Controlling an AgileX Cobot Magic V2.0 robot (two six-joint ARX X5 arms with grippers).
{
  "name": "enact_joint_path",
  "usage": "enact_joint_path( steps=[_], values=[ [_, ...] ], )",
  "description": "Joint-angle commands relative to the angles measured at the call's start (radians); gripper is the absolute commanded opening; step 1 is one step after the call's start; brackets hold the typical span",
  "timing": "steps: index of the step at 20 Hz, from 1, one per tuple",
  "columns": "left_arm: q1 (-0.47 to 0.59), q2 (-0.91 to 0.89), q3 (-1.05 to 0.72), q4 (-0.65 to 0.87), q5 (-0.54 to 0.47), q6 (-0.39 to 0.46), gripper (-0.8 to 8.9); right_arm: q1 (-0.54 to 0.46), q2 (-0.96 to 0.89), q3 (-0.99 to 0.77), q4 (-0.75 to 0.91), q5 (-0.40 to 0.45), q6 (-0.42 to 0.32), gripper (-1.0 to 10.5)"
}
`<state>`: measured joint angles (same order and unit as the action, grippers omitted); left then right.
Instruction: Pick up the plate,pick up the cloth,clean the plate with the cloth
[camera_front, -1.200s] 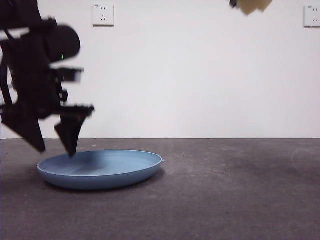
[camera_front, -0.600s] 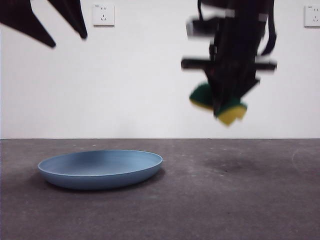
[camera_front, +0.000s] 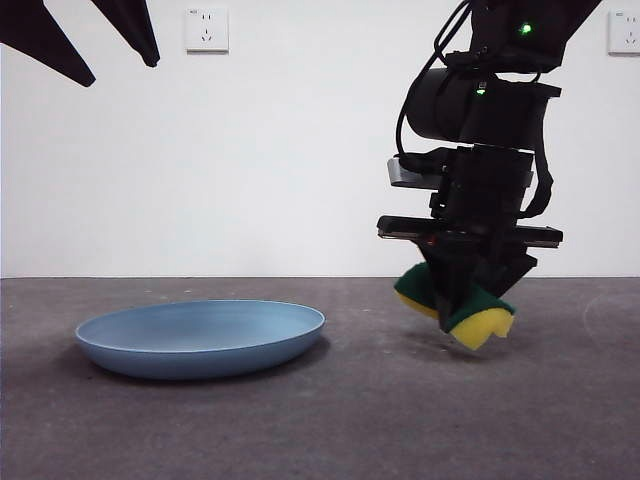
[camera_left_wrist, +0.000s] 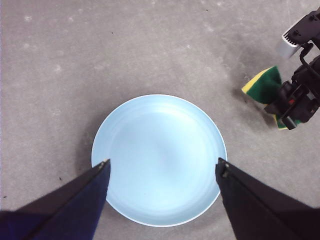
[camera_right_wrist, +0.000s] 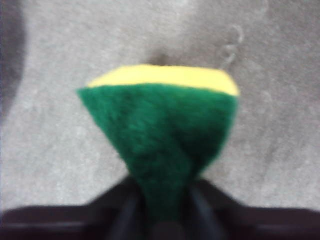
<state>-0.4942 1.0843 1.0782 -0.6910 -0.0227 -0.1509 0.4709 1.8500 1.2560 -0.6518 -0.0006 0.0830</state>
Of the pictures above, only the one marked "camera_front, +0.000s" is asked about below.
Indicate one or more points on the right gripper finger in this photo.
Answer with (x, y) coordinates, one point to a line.
(510, 272)
(450, 280)

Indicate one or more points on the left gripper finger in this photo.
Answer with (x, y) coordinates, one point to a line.
(135, 30)
(45, 35)

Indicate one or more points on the yellow sponge with green pad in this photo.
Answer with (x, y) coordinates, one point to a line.
(480, 335)

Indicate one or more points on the blue round plate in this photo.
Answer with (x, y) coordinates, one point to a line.
(200, 345)

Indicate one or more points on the white wall socket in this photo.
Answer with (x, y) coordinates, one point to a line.
(625, 32)
(207, 30)

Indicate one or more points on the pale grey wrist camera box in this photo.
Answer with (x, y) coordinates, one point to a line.
(402, 175)

